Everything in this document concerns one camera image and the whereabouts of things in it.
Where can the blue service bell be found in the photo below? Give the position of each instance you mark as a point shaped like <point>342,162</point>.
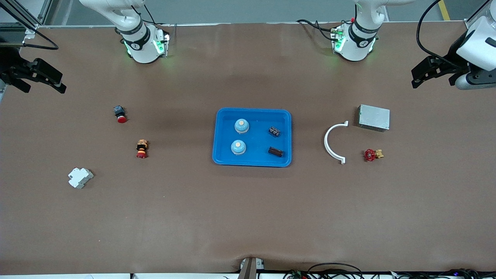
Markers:
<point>241,126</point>
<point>238,147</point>

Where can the red and yellow push button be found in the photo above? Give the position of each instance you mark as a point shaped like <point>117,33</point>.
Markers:
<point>142,149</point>

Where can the white circuit breaker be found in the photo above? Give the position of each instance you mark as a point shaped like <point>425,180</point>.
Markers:
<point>80,178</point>

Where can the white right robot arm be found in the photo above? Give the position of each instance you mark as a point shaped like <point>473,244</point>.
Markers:
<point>141,46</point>

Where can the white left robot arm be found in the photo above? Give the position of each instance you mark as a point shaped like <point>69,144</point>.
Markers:
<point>358,42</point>

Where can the aluminium frame post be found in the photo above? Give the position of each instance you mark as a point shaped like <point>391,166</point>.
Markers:
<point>470,22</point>
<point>45,9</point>

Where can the red button with black body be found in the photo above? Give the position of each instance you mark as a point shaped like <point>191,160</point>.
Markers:
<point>120,114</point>

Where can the grey metal power supply box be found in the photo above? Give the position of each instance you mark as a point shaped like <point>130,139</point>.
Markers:
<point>374,117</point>

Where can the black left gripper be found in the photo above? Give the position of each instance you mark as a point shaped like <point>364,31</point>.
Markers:
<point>450,64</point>

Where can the white base box green light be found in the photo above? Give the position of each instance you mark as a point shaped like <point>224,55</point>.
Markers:
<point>338,38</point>
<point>161,44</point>

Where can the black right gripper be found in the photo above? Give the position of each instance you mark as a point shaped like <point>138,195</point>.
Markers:
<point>11,66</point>

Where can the white curved pipe clamp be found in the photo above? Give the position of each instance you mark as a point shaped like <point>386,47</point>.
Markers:
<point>325,142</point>

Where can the table edge clamp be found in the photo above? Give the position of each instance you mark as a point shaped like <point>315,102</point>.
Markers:
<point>252,268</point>

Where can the plain brown capacitor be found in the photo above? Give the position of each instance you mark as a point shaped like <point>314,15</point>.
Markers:
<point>276,152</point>

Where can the dark capacitor with white print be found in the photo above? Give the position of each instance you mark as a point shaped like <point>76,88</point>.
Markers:
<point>274,131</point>

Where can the blue plastic tray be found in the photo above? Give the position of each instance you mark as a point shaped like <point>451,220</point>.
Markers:
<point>255,141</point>

